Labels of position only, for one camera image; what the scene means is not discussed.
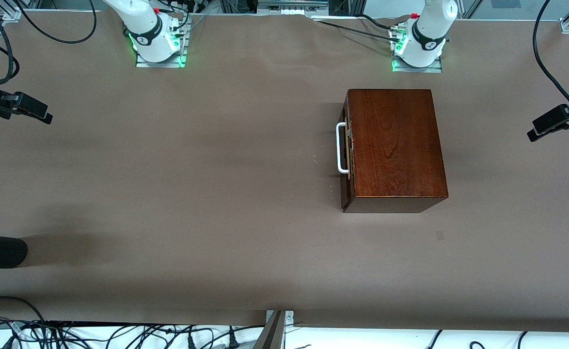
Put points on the light wood drawer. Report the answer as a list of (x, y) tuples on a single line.
[(345, 186)]

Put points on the dark brown wooden cabinet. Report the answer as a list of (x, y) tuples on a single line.
[(396, 145)]

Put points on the brown paper table cover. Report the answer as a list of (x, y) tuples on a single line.
[(216, 194)]

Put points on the grey metal box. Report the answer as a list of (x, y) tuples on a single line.
[(292, 6)]

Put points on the silver mounting plate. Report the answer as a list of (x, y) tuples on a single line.
[(289, 317)]

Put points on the aluminium corner bracket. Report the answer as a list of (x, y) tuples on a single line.
[(10, 13)]

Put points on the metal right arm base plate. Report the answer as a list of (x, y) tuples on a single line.
[(168, 64)]

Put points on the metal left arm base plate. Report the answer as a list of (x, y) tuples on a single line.
[(401, 69)]

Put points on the grey metal post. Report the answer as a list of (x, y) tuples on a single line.
[(272, 334)]

